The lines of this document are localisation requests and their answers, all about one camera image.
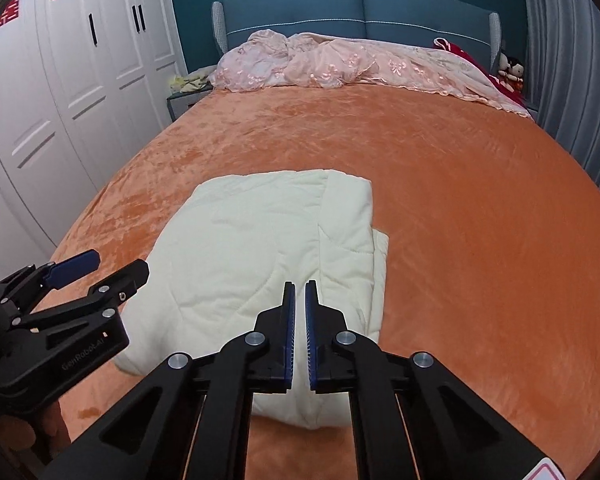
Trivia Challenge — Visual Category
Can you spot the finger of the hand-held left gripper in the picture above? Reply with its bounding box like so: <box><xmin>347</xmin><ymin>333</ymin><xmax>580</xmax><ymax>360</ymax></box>
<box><xmin>17</xmin><ymin>258</ymin><xmax>151</xmax><ymax>334</ymax></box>
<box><xmin>0</xmin><ymin>249</ymin><xmax>101</xmax><ymax>312</ymax></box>

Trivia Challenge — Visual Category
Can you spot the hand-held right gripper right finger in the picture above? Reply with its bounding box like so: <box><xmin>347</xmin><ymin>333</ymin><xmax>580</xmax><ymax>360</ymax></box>
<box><xmin>304</xmin><ymin>281</ymin><xmax>567</xmax><ymax>480</ymax></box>

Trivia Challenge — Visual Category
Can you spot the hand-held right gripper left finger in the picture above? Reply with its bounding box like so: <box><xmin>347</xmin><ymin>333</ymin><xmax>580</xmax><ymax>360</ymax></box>
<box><xmin>42</xmin><ymin>282</ymin><xmax>296</xmax><ymax>480</ymax></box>

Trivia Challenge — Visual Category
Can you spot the cream quilted garment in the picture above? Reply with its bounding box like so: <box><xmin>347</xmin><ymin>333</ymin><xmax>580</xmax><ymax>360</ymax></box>
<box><xmin>115</xmin><ymin>169</ymin><xmax>391</xmax><ymax>431</ymax></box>

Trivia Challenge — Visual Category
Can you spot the white wardrobe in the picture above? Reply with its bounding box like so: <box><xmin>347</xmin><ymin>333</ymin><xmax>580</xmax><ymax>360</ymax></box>
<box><xmin>0</xmin><ymin>0</ymin><xmax>188</xmax><ymax>261</ymax></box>

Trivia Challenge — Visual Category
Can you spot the orange plush blanket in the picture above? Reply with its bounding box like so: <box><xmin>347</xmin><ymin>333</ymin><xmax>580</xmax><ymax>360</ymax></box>
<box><xmin>30</xmin><ymin>82</ymin><xmax>600</xmax><ymax>480</ymax></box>

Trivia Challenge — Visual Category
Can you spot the pale cloth on bedside table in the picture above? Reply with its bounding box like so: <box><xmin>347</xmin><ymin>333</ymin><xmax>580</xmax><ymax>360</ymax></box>
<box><xmin>170</xmin><ymin>72</ymin><xmax>214</xmax><ymax>94</ymax></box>

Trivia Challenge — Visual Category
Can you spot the red paper door decoration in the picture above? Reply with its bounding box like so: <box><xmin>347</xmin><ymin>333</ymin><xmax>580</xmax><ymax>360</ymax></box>
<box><xmin>0</xmin><ymin>2</ymin><xmax>21</xmax><ymax>31</ymax></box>

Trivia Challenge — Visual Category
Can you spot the pink embroidered quilt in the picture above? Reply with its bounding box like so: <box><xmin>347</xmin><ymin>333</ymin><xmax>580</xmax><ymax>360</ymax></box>
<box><xmin>209</xmin><ymin>30</ymin><xmax>533</xmax><ymax>118</ymax></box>

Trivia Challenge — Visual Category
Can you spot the red cloth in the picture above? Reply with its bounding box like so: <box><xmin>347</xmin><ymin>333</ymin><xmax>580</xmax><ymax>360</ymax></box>
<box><xmin>432</xmin><ymin>37</ymin><xmax>529</xmax><ymax>111</ymax></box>

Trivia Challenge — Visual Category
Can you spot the blue padded headboard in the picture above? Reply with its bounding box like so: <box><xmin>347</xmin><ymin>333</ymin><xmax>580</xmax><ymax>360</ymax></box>
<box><xmin>211</xmin><ymin>0</ymin><xmax>502</xmax><ymax>61</ymax></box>

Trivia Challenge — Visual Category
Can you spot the plush doll toy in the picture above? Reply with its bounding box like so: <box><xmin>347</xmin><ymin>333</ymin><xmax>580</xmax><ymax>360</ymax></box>
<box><xmin>497</xmin><ymin>52</ymin><xmax>527</xmax><ymax>93</ymax></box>

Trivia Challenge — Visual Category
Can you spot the grey curtain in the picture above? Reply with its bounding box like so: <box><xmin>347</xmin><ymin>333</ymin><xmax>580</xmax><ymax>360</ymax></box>
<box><xmin>516</xmin><ymin>0</ymin><xmax>600</xmax><ymax>211</ymax></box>

